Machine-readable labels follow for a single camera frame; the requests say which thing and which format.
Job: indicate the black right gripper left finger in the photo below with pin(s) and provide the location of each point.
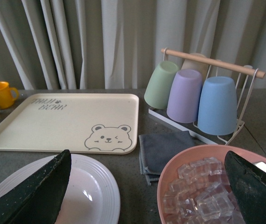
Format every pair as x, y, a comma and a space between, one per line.
38, 199

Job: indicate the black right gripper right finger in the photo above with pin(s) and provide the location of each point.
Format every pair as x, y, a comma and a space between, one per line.
248, 184

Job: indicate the white ridged plate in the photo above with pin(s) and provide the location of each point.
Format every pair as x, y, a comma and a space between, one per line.
92, 195

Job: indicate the clear ice cubes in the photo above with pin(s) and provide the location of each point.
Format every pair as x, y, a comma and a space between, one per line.
201, 194

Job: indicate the blue cup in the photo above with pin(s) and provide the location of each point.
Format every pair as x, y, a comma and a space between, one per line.
217, 113

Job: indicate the cream bear tray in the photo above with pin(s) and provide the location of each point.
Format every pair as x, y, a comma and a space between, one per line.
93, 123

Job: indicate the pink bowl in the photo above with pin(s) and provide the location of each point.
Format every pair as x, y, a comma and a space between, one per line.
169, 172

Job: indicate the grey folded cloth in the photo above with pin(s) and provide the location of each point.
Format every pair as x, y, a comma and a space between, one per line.
157, 149

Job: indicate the yellow mug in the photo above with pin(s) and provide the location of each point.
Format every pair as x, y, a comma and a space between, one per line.
8, 95

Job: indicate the lilac cup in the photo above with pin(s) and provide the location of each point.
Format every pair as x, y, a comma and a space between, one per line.
184, 96

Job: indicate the beige cup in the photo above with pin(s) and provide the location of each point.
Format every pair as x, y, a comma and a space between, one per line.
191, 68

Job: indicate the light green cup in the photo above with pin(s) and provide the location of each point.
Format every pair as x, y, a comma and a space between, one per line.
159, 86

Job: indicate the white curtain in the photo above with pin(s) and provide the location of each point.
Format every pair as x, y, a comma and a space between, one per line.
116, 44

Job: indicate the white wire cup rack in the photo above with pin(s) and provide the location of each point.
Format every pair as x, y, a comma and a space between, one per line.
246, 71

